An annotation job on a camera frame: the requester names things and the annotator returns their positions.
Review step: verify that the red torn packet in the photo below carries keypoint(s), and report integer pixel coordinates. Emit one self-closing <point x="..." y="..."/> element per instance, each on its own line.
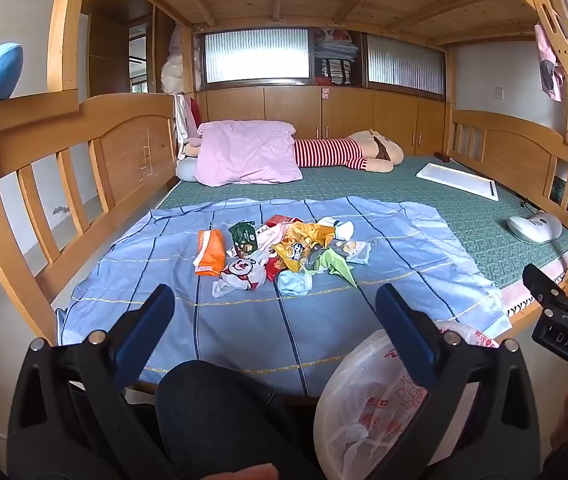
<point x="279" y="220"/>

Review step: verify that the white cartoon face plastic bag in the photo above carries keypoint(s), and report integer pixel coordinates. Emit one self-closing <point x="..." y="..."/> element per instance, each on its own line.
<point x="239" y="272"/>

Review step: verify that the pink hanging cloth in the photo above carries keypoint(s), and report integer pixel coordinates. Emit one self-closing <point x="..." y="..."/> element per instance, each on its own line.
<point x="548" y="65"/>

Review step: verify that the green snack packet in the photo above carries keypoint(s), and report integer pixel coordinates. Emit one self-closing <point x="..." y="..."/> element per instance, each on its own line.
<point x="241" y="237"/>

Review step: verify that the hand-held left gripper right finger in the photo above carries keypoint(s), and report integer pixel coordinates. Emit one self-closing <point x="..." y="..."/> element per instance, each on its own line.
<point x="403" y="325"/>

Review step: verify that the pink pillow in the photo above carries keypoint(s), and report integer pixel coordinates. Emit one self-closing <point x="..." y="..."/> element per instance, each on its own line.
<point x="244" y="155"/>

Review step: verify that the green patterned bed mat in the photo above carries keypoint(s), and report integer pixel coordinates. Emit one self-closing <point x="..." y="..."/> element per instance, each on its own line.
<point x="463" y="220"/>

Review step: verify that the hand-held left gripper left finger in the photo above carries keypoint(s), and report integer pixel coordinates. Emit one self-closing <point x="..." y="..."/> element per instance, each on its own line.
<point x="149" y="325"/>

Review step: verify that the orange snack packet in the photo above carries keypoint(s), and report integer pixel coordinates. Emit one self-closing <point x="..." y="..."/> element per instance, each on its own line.
<point x="211" y="255"/>

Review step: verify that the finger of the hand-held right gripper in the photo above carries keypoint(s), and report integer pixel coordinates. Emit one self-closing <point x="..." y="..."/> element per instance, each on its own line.
<point x="543" y="280"/>

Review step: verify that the white crumpled wrapper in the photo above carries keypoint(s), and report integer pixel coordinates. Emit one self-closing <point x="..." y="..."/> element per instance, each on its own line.
<point x="343" y="230"/>

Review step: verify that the ribbed glass window panel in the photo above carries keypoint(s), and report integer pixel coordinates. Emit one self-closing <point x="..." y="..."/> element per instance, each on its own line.
<point x="403" y="65"/>
<point x="256" y="55"/>

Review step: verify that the clear whitish wrapper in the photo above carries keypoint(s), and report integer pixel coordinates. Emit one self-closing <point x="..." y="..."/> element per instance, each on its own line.
<point x="356" y="252"/>

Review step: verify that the yellow-green plastic bag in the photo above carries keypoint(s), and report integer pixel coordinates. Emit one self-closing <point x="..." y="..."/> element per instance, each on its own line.
<point x="336" y="265"/>

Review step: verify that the white and red hanging cloth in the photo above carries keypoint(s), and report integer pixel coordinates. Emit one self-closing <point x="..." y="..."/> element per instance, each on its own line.
<point x="184" y="117"/>

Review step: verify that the small dark brown object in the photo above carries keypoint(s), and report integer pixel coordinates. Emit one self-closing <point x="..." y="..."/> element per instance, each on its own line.
<point x="443" y="156"/>

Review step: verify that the white rounded device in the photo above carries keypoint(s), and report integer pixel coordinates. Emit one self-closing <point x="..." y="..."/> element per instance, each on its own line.
<point x="533" y="227"/>

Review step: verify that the wooden wall cabinets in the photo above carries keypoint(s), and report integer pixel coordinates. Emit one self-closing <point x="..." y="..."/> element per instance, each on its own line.
<point x="289" y="110"/>

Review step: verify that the red striped plush doll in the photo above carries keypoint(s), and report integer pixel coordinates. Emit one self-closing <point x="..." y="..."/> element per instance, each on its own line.
<point x="329" y="152"/>

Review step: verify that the light blue crumpled wrapper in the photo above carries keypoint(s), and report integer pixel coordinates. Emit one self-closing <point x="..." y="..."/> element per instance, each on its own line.
<point x="294" y="282"/>

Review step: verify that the wooden bunk bed frame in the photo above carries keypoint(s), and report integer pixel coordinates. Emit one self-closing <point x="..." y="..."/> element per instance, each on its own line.
<point x="129" y="135"/>

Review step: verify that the white plastic bundle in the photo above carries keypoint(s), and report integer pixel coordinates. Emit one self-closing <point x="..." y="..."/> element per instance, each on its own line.
<point x="176" y="67"/>

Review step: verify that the white flat board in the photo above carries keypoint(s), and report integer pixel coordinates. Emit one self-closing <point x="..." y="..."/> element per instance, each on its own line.
<point x="456" y="178"/>

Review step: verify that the white red-printed plastic bag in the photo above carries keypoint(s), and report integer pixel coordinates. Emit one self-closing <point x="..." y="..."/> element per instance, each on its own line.
<point x="363" y="410"/>

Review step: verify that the light blue cushion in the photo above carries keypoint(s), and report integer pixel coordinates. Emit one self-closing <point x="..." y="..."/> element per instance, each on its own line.
<point x="187" y="170"/>

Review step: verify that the stack of folded clothes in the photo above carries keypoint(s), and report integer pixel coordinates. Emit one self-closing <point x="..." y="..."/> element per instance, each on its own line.
<point x="336" y="57"/>

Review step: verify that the blue checked bed sheet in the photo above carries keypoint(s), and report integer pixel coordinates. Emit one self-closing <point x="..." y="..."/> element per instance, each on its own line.
<point x="314" y="320"/>

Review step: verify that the yellow crumpled packet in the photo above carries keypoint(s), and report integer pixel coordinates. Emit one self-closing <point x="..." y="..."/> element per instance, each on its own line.
<point x="304" y="240"/>

